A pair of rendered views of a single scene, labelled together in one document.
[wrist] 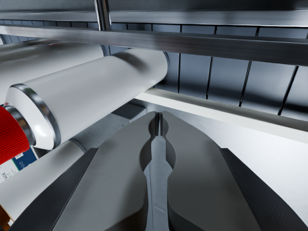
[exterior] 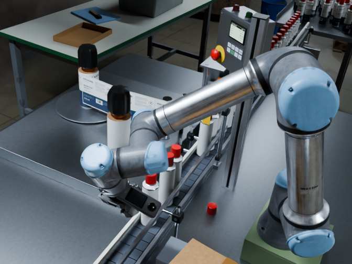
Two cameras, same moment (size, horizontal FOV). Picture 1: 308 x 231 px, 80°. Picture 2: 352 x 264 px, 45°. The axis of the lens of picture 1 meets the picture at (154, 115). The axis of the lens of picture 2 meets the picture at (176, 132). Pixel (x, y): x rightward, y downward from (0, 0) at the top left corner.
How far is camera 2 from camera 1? 1.16 m
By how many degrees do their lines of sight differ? 23
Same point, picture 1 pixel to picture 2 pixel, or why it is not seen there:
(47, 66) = (164, 186)
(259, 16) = (145, 252)
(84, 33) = (165, 204)
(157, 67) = (146, 220)
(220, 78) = (132, 239)
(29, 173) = (127, 134)
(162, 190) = (70, 195)
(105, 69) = not seen: hidden behind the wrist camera
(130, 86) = not seen: hidden behind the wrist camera
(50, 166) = (124, 144)
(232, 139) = (98, 241)
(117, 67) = not seen: hidden behind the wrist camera
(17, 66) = (167, 179)
